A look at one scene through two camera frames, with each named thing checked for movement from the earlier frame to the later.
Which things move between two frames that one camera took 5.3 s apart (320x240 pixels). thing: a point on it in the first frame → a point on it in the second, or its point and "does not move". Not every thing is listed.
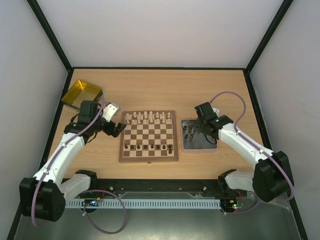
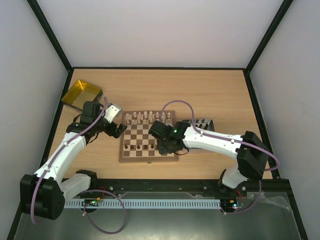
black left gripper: [117, 130] does not move
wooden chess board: [149, 136] does not move
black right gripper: [200, 124] → [155, 129]
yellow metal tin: [81, 91] does not move
